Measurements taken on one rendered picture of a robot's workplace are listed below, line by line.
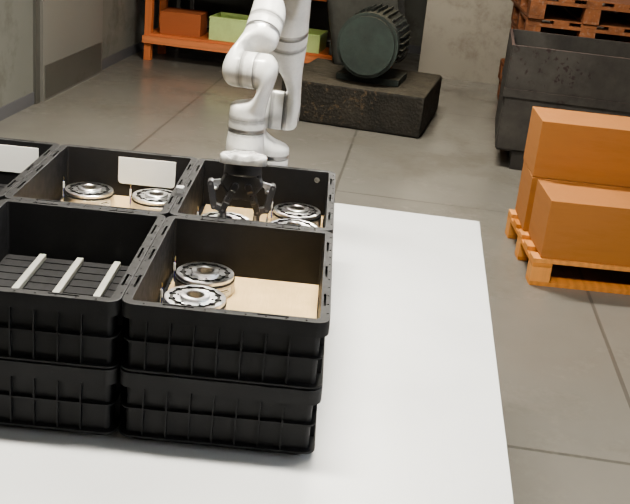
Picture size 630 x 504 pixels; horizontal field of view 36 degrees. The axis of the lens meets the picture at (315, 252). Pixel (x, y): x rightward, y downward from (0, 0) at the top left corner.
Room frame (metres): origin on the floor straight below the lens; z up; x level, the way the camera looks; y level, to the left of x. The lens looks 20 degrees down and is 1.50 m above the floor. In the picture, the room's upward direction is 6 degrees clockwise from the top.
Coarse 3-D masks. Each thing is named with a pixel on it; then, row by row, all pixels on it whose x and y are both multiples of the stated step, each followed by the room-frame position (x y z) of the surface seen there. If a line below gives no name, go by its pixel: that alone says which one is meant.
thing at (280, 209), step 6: (282, 204) 1.99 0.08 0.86; (288, 204) 2.00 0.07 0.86; (300, 204) 2.00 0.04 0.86; (306, 204) 2.01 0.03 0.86; (276, 210) 1.94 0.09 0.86; (282, 210) 1.95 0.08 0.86; (312, 210) 1.97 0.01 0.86; (318, 210) 1.97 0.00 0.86; (282, 216) 1.92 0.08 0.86; (288, 216) 1.92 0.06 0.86; (294, 216) 1.92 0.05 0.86; (300, 216) 1.93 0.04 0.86; (306, 216) 1.93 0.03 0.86; (312, 216) 1.93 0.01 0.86; (318, 216) 1.94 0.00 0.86
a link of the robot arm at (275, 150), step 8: (272, 96) 2.24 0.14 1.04; (280, 96) 2.24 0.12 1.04; (272, 104) 2.23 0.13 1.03; (280, 104) 2.23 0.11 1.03; (272, 112) 2.22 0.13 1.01; (280, 112) 2.22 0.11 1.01; (272, 120) 2.22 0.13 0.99; (280, 120) 2.22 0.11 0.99; (264, 128) 2.24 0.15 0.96; (272, 128) 2.25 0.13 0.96; (280, 128) 2.24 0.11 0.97; (264, 136) 2.24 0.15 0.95; (264, 144) 2.22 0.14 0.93; (272, 144) 2.24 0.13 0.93; (280, 144) 2.26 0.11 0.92; (264, 152) 2.22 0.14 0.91; (272, 152) 2.22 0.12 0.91; (280, 152) 2.23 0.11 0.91; (288, 152) 2.26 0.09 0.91; (272, 160) 2.22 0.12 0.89; (280, 160) 2.23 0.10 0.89
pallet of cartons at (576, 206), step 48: (528, 144) 4.51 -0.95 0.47; (576, 144) 4.26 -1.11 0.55; (624, 144) 4.26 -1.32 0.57; (528, 192) 4.29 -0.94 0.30; (576, 192) 4.08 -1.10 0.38; (624, 192) 4.16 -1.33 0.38; (528, 240) 4.13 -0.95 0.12; (576, 240) 3.91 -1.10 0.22; (624, 240) 3.91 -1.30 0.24; (576, 288) 3.90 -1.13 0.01; (624, 288) 3.93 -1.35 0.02
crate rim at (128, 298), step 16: (208, 224) 1.64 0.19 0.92; (224, 224) 1.64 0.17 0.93; (240, 224) 1.64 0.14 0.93; (256, 224) 1.65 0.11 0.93; (160, 240) 1.52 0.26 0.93; (144, 272) 1.37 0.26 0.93; (128, 288) 1.30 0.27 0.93; (128, 304) 1.25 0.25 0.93; (144, 304) 1.25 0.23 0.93; (160, 304) 1.26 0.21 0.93; (176, 304) 1.27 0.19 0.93; (144, 320) 1.25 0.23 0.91; (160, 320) 1.25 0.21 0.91; (176, 320) 1.25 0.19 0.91; (192, 320) 1.25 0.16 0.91; (208, 320) 1.25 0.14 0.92; (224, 320) 1.25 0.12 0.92; (240, 320) 1.25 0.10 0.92; (256, 320) 1.25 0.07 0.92; (272, 320) 1.25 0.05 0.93; (288, 320) 1.25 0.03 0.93; (304, 320) 1.26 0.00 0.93; (320, 320) 1.26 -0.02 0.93; (304, 336) 1.25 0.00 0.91; (320, 336) 1.26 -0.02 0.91
